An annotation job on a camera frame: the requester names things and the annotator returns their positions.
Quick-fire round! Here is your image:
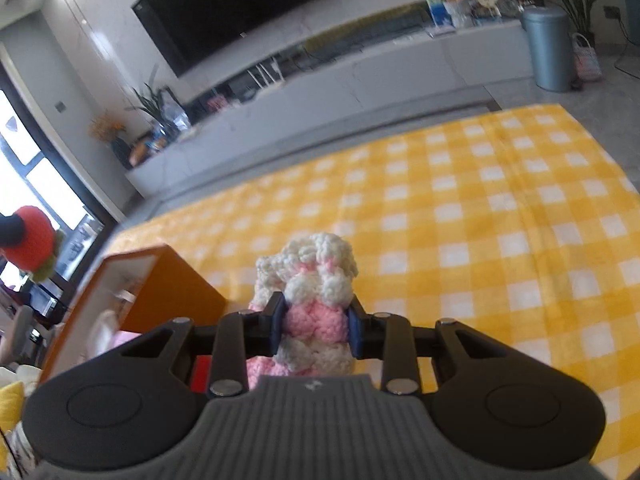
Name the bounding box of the white soft cloth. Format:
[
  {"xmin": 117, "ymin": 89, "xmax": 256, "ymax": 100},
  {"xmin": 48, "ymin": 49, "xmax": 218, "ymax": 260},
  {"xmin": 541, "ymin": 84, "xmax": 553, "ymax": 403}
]
[{"xmin": 87, "ymin": 309, "xmax": 119, "ymax": 357}]

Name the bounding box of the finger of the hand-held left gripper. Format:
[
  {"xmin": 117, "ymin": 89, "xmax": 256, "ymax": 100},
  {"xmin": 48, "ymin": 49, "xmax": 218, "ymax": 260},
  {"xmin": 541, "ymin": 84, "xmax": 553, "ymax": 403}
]
[{"xmin": 0, "ymin": 214, "xmax": 22, "ymax": 249}]

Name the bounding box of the glass balcony door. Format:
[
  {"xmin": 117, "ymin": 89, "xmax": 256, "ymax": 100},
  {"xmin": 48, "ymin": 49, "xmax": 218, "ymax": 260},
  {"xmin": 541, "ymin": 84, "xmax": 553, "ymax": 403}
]
[{"xmin": 0, "ymin": 44, "xmax": 119, "ymax": 312}]

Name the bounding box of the yellow checked tablecloth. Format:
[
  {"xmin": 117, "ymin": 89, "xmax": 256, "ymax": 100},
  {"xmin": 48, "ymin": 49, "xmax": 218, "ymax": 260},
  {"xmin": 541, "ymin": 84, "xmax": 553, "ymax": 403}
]
[{"xmin": 107, "ymin": 103, "xmax": 640, "ymax": 467}]

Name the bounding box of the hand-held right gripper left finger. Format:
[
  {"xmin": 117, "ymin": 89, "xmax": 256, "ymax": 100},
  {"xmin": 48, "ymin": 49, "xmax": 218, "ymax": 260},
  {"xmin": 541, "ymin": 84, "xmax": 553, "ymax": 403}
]
[{"xmin": 120, "ymin": 294, "xmax": 287, "ymax": 397}]

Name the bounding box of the white router with antennas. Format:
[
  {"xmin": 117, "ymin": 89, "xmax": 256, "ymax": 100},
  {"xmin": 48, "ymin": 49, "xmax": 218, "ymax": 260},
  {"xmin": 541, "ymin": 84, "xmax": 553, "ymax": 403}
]
[{"xmin": 247, "ymin": 57, "xmax": 286, "ymax": 89}]

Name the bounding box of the woven handle basket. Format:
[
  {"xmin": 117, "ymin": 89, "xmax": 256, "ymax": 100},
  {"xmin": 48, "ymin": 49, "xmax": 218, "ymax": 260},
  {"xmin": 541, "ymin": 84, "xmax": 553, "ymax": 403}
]
[{"xmin": 569, "ymin": 32, "xmax": 604, "ymax": 81}]

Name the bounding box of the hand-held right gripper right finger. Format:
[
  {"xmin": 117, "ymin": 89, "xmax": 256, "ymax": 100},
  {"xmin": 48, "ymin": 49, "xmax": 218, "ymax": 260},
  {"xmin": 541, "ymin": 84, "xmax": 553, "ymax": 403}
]
[{"xmin": 348, "ymin": 300, "xmax": 506, "ymax": 394}]

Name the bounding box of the orange storage box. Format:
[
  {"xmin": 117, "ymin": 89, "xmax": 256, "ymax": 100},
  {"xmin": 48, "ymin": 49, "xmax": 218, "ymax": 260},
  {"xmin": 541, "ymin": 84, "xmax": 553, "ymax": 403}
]
[{"xmin": 37, "ymin": 243, "xmax": 229, "ymax": 386}]

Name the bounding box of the white marble TV cabinet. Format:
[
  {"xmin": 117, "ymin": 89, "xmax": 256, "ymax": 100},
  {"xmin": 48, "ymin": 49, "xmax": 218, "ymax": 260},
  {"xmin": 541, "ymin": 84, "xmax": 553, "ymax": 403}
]
[{"xmin": 124, "ymin": 7, "xmax": 536, "ymax": 199}]

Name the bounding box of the black wall television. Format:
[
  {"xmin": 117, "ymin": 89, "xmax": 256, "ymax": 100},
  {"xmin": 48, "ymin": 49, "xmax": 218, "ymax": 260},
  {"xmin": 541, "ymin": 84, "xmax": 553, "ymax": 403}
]
[{"xmin": 130, "ymin": 0, "xmax": 339, "ymax": 79}]

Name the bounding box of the pink and white crochet scarf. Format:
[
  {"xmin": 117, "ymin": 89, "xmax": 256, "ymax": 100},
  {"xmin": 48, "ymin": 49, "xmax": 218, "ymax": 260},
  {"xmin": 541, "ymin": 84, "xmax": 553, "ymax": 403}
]
[{"xmin": 247, "ymin": 232, "xmax": 361, "ymax": 391}]

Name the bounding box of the yellow cushion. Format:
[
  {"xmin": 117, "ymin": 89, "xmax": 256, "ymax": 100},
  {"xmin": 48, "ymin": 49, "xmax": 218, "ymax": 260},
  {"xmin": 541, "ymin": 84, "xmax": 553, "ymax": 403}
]
[{"xmin": 0, "ymin": 380, "xmax": 26, "ymax": 432}]

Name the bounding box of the red lidded box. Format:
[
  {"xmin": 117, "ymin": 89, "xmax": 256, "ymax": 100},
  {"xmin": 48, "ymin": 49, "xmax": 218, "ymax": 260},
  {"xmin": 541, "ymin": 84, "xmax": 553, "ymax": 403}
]
[{"xmin": 192, "ymin": 354, "xmax": 214, "ymax": 391}]

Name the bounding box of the dark vase with yellow flowers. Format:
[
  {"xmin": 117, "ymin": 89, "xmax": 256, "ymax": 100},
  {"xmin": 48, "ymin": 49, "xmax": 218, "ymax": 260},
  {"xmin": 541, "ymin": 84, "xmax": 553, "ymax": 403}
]
[{"xmin": 88, "ymin": 112, "xmax": 132, "ymax": 169}]

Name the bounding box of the green plant in glass vase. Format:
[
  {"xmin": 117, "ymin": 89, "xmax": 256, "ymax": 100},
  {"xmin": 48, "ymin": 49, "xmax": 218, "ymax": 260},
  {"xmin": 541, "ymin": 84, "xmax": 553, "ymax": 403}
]
[{"xmin": 127, "ymin": 64, "xmax": 176, "ymax": 141}]

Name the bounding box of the grey-blue pedal trash can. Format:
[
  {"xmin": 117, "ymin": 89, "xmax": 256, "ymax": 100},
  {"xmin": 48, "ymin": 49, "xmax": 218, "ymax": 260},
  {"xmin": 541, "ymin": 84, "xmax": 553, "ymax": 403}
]
[{"xmin": 519, "ymin": 5, "xmax": 574, "ymax": 92}]

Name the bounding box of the red plush toy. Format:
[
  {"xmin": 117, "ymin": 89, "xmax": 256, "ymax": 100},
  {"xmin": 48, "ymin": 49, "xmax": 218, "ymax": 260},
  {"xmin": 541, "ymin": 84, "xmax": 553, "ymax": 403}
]
[{"xmin": 0, "ymin": 204, "xmax": 64, "ymax": 282}]

